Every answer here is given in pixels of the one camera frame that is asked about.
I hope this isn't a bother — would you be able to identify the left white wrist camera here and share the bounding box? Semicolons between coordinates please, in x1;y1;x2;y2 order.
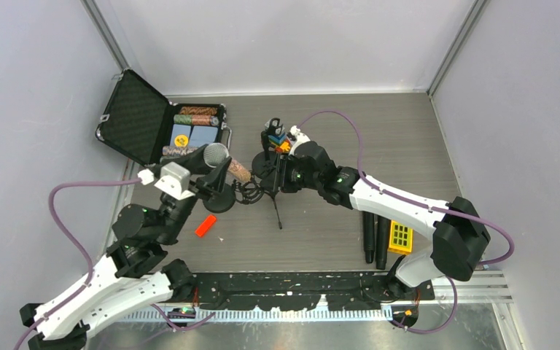
154;163;195;201

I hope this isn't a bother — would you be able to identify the black tripod stand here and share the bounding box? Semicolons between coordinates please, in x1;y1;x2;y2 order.
231;179;285;231

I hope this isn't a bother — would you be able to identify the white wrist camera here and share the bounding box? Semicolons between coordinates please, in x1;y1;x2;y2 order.
154;163;195;201
287;125;311;155

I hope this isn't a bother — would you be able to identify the black tall microphone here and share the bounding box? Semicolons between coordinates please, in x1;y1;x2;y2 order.
362;211;376;264

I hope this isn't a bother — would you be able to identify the black front microphone stand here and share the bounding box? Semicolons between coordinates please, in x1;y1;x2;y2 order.
203;183;236;214

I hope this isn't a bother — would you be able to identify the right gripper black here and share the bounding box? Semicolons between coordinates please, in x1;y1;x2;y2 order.
262;152;322;193

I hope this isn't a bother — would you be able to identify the colourful toy brick car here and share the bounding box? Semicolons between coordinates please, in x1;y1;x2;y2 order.
261;131;291;154

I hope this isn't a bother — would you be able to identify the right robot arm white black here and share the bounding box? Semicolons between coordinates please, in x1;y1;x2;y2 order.
253;141;491;300

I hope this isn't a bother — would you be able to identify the yellow perforated block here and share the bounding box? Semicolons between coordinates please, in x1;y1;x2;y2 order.
388;220;414;255

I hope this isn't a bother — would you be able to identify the black poker chip case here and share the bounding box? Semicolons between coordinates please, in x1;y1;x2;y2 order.
95;69;230;166

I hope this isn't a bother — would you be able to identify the orange block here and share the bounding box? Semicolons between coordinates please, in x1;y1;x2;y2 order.
195;214;217;237

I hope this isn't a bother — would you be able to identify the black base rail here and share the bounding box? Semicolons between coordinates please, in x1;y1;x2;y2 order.
169;271;435;311

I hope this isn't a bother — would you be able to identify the black handheld microphone front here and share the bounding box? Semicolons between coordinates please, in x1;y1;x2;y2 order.
375;216;391;270

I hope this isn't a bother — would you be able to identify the black microphone stand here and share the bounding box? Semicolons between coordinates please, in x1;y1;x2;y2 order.
252;117;286;181
203;183;236;214

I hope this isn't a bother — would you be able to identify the glitter condenser microphone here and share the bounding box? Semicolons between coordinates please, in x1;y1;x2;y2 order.
203;143;252;183

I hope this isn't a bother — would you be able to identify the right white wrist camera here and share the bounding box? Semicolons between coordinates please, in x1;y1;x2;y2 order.
287;125;311;155

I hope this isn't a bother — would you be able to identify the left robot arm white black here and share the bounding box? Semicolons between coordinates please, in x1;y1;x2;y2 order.
20;149;233;349

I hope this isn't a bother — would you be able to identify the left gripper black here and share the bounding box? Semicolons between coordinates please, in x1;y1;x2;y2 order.
158;144;231;244

